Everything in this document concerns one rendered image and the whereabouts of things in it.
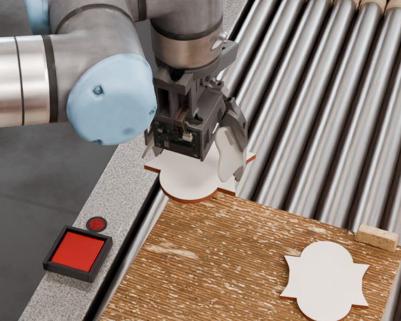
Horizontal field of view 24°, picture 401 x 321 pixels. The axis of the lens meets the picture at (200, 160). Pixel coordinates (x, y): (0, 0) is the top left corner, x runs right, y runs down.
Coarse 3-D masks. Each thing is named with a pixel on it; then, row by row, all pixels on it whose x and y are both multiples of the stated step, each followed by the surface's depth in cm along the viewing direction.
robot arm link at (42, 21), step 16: (32, 0) 84; (48, 0) 85; (64, 0) 83; (80, 0) 82; (96, 0) 82; (112, 0) 82; (128, 0) 86; (144, 0) 87; (32, 16) 85; (48, 16) 85; (64, 16) 81; (144, 16) 88; (32, 32) 87; (48, 32) 87
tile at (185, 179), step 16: (160, 160) 114; (176, 160) 114; (192, 160) 114; (208, 160) 114; (160, 176) 112; (176, 176) 112; (192, 176) 112; (208, 176) 112; (176, 192) 110; (192, 192) 110; (208, 192) 110; (224, 192) 111
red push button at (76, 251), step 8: (72, 232) 135; (64, 240) 134; (72, 240) 134; (80, 240) 134; (88, 240) 134; (96, 240) 134; (64, 248) 133; (72, 248) 133; (80, 248) 133; (88, 248) 133; (96, 248) 133; (56, 256) 132; (64, 256) 132; (72, 256) 132; (80, 256) 132; (88, 256) 132; (96, 256) 132; (64, 264) 131; (72, 264) 131; (80, 264) 131; (88, 264) 131; (88, 272) 130
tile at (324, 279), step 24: (288, 264) 129; (312, 264) 129; (336, 264) 129; (360, 264) 129; (288, 288) 126; (312, 288) 126; (336, 288) 126; (360, 288) 126; (312, 312) 123; (336, 312) 123
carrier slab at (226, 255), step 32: (160, 224) 135; (192, 224) 135; (224, 224) 135; (256, 224) 135; (288, 224) 135; (320, 224) 135; (160, 256) 131; (192, 256) 131; (224, 256) 131; (256, 256) 131; (352, 256) 131; (384, 256) 131; (128, 288) 127; (160, 288) 127; (192, 288) 127; (224, 288) 127; (256, 288) 127; (384, 288) 127; (128, 320) 124; (160, 320) 124; (192, 320) 124; (224, 320) 124; (256, 320) 124; (288, 320) 124; (352, 320) 124
